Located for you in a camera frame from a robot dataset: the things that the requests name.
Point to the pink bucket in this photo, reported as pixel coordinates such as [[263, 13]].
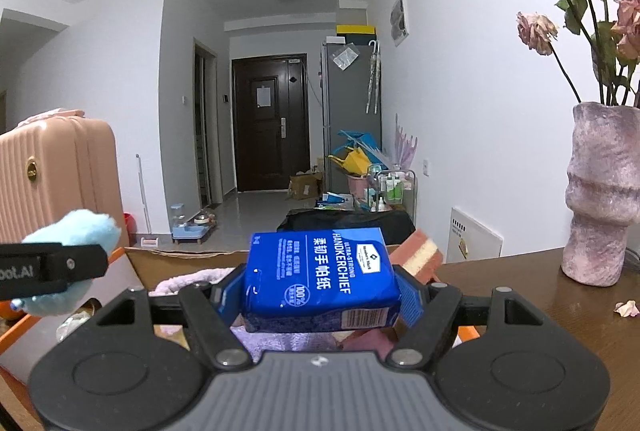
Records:
[[357, 186]]

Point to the pink fairy wings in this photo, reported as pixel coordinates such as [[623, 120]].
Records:
[[404, 143]]

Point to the pink textured vase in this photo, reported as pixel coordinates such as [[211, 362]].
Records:
[[600, 211]]

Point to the white board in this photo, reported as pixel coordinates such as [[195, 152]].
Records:
[[475, 236]]

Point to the cardboard box with orange edges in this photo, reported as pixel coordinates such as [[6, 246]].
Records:
[[190, 261]]

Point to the dried pink rose bouquet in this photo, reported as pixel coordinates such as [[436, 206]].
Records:
[[537, 31]]

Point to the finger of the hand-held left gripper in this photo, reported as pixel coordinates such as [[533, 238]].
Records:
[[75, 263]]

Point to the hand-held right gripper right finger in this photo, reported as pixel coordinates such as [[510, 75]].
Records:
[[412, 301]]

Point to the white wall outlet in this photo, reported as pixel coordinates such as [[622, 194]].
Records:
[[426, 168]]

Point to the blue pet feeder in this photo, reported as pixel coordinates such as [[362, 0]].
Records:
[[182, 231]]

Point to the lavender towel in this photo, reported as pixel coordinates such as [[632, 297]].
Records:
[[280, 341]]

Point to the white mop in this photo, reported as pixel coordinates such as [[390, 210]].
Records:
[[142, 191]]

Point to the light blue plush toy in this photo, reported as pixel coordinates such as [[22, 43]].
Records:
[[85, 228]]

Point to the yellow and black box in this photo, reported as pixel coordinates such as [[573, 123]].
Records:
[[355, 30]]

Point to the blue plastic item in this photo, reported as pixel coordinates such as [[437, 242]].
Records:
[[357, 140]]

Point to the brown cardboard box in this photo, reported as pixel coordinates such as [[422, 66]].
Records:
[[304, 187]]

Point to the pile of blue packets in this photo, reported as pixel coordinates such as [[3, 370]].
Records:
[[332, 200]]

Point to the fallen pink petal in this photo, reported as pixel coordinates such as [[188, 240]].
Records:
[[627, 308]]

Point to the pink suitcase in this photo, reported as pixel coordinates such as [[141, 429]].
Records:
[[60, 171]]

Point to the white folded umbrella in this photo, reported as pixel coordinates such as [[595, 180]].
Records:
[[372, 76]]

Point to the red container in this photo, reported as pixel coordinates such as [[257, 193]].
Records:
[[129, 228]]

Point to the grey refrigerator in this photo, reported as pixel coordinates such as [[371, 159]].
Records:
[[350, 101]]

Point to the pink towel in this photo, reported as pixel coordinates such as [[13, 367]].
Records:
[[185, 280]]

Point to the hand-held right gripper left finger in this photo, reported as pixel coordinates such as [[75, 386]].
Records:
[[232, 296]]

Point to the white trolley with bottles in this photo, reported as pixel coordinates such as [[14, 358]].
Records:
[[395, 188]]

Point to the dark brown entrance door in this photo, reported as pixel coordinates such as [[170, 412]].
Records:
[[270, 146]]

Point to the dark side door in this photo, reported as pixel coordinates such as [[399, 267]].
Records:
[[205, 126]]

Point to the blue tissue pack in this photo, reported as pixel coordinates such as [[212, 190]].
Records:
[[320, 281]]

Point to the pink and yellow sponge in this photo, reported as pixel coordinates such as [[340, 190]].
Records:
[[422, 256]]

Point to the folded pink cloth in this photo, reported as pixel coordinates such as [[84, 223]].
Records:
[[50, 116]]

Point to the clear plastic bag on refrigerator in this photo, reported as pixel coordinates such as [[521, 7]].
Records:
[[345, 57]]

